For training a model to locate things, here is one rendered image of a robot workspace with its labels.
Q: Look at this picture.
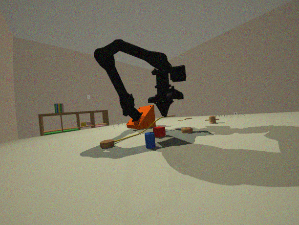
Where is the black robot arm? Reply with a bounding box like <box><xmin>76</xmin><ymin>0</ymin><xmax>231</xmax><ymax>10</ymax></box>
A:
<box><xmin>94</xmin><ymin>39</ymin><xmax>187</xmax><ymax>122</ymax></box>

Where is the blue cylinder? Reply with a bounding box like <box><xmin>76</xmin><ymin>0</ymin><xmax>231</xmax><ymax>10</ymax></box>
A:
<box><xmin>145</xmin><ymin>132</ymin><xmax>156</xmax><ymax>149</ymax></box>

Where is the orange round disc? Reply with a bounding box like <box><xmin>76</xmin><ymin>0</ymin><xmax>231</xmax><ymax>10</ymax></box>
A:
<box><xmin>181</xmin><ymin>128</ymin><xmax>193</xmax><ymax>134</ymax></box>

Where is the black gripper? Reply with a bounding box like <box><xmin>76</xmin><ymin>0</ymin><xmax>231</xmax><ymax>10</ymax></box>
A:
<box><xmin>148</xmin><ymin>81</ymin><xmax>183</xmax><ymax>117</ymax></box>

